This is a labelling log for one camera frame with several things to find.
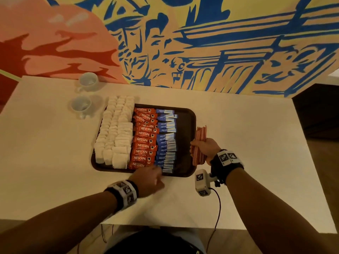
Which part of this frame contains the person's right hand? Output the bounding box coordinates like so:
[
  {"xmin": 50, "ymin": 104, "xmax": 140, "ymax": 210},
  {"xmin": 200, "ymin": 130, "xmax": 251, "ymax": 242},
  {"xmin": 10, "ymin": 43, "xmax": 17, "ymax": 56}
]
[{"xmin": 190, "ymin": 136, "xmax": 222, "ymax": 167}]

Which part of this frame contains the person's left hand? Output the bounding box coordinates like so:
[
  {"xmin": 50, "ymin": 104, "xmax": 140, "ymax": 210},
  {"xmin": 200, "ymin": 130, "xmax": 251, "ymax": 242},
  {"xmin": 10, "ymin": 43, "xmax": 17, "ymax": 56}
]
[{"xmin": 126, "ymin": 165, "xmax": 165, "ymax": 198}]

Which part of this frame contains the dark brown tray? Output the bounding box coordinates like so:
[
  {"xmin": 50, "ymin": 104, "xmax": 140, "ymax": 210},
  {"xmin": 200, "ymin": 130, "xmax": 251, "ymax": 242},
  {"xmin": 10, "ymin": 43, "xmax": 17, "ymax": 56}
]
[{"xmin": 90, "ymin": 103, "xmax": 198, "ymax": 178}]

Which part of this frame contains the row of blue sachets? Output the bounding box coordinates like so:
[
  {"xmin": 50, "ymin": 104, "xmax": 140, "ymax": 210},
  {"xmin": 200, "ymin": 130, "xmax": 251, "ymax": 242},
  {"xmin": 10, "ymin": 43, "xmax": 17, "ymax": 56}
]
[{"xmin": 154, "ymin": 108, "xmax": 179, "ymax": 175}]

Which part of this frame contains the row of red Nescafe sachets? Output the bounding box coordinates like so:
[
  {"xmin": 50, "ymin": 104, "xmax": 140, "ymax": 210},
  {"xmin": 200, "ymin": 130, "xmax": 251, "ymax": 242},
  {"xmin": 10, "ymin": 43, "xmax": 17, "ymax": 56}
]
[{"xmin": 128, "ymin": 106, "xmax": 160, "ymax": 170}]

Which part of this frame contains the row of tea bags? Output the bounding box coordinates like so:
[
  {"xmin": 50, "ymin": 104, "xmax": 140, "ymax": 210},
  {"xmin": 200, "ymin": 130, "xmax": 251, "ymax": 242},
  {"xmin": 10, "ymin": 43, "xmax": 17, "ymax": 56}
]
[{"xmin": 93, "ymin": 95, "xmax": 136, "ymax": 170}]

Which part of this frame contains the person's right forearm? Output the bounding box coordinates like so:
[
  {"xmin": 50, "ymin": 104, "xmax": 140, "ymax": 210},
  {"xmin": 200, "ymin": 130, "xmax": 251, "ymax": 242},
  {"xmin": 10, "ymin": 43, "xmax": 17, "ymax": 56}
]
[{"xmin": 225, "ymin": 168, "xmax": 339, "ymax": 254}]

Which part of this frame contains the person's left forearm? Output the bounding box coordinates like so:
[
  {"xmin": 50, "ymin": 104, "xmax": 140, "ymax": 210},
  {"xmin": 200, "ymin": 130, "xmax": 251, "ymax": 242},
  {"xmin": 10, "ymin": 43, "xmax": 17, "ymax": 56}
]
[{"xmin": 0, "ymin": 191, "xmax": 118, "ymax": 254}]

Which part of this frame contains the person's black shirt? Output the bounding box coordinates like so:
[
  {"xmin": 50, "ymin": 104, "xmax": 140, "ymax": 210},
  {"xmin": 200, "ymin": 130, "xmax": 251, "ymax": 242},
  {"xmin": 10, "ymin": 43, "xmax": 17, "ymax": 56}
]
[{"xmin": 103, "ymin": 228, "xmax": 208, "ymax": 254}]

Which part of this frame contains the black marker wristband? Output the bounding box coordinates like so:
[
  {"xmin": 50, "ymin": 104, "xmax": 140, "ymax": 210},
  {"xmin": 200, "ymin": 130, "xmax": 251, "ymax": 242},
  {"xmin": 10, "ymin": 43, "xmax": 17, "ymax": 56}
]
[
  {"xmin": 209, "ymin": 149, "xmax": 246, "ymax": 185},
  {"xmin": 104, "ymin": 179, "xmax": 140, "ymax": 213}
]

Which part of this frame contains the small white cup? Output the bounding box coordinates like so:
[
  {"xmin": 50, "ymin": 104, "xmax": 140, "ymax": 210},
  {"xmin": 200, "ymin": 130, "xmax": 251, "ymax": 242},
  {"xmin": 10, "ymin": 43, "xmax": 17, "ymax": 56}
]
[
  {"xmin": 77, "ymin": 72, "xmax": 100, "ymax": 92},
  {"xmin": 70, "ymin": 96, "xmax": 93, "ymax": 120}
]

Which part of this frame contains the white counter ledge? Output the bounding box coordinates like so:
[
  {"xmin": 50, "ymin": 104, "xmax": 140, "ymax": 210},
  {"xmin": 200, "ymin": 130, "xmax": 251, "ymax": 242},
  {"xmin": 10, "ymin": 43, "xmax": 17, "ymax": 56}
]
[{"xmin": 327, "ymin": 68, "xmax": 339, "ymax": 87}]

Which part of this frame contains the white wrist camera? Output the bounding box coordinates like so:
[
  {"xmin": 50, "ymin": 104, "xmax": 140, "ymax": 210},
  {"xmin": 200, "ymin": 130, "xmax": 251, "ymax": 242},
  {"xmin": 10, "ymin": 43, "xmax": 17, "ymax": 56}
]
[{"xmin": 194, "ymin": 169, "xmax": 221, "ymax": 198}]

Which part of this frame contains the black camera cable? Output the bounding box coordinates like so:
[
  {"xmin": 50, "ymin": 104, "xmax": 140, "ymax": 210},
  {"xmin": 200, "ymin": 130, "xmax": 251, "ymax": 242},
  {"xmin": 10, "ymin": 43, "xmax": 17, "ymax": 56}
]
[{"xmin": 205, "ymin": 187, "xmax": 222, "ymax": 254}]

